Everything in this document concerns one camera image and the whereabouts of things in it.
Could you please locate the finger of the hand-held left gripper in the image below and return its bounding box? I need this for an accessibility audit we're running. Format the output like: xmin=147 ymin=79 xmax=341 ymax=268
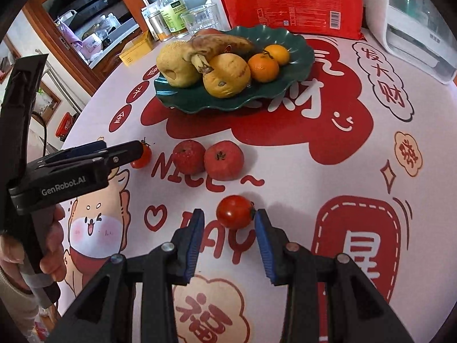
xmin=45 ymin=141 xmax=108 ymax=161
xmin=36 ymin=140 xmax=144 ymax=179

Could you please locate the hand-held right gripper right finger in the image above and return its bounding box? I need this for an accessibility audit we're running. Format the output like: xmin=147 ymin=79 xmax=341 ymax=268
xmin=253 ymin=208 xmax=404 ymax=343

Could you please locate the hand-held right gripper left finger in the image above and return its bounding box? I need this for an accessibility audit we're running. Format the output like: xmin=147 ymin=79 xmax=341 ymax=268
xmin=64 ymin=208 xmax=206 ymax=343

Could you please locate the cherry tomato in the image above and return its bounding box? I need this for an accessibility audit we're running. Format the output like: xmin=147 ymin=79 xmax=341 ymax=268
xmin=130 ymin=139 xmax=152 ymax=169
xmin=216 ymin=195 xmax=256 ymax=230

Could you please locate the rough-skinned yellow pear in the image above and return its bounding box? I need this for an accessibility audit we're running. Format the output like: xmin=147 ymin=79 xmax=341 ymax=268
xmin=156 ymin=41 xmax=201 ymax=87

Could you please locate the smooth yellow pear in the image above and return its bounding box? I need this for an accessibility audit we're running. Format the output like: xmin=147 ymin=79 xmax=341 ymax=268
xmin=203 ymin=53 xmax=251 ymax=99

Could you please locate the spotted ripe banana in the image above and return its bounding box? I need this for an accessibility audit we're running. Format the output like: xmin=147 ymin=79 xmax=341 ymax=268
xmin=183 ymin=32 xmax=256 ymax=75

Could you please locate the orange tangerine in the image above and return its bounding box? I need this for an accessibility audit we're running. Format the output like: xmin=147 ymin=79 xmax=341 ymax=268
xmin=264 ymin=44 xmax=290 ymax=67
xmin=248 ymin=52 xmax=280 ymax=83

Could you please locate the dark green scalloped plate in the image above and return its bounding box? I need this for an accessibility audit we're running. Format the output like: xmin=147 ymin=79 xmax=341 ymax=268
xmin=154 ymin=24 xmax=315 ymax=114

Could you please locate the person's left forearm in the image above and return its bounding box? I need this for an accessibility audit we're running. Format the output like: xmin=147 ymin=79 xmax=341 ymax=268
xmin=0 ymin=268 xmax=41 ymax=343

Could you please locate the person's left hand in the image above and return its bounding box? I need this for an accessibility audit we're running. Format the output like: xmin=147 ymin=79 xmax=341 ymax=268
xmin=0 ymin=204 xmax=67 ymax=280

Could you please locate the red hawthorn fruit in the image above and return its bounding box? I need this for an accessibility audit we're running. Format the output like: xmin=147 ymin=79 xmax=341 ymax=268
xmin=204 ymin=141 xmax=245 ymax=181
xmin=172 ymin=140 xmax=207 ymax=175

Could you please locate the wooden kitchen base cabinet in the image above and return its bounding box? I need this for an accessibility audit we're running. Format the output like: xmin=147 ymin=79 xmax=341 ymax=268
xmin=89 ymin=25 xmax=154 ymax=90

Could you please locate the yellow box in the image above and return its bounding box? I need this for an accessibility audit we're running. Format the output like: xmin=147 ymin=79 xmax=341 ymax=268
xmin=119 ymin=30 xmax=155 ymax=67

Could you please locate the pinkish white kitchen appliance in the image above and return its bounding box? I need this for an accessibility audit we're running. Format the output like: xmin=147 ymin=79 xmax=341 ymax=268
xmin=80 ymin=33 xmax=104 ymax=58

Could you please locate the printed cartoon tablecloth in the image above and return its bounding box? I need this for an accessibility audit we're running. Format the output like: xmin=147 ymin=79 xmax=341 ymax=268
xmin=57 ymin=21 xmax=457 ymax=343

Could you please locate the small metal tin can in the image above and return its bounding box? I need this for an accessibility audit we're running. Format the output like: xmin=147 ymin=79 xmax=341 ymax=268
xmin=147 ymin=10 xmax=173 ymax=41

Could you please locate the clear bottle green label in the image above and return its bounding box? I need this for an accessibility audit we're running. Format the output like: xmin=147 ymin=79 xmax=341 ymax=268
xmin=155 ymin=0 xmax=190 ymax=38

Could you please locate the clear glass cup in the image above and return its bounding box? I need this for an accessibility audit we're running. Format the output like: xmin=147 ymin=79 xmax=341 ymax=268
xmin=179 ymin=3 xmax=219 ymax=37

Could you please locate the red paper cup packet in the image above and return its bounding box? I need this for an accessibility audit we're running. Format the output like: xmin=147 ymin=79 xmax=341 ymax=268
xmin=212 ymin=0 xmax=365 ymax=41

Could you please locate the white countertop appliance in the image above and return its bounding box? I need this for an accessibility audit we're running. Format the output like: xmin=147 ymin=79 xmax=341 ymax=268
xmin=364 ymin=0 xmax=457 ymax=84

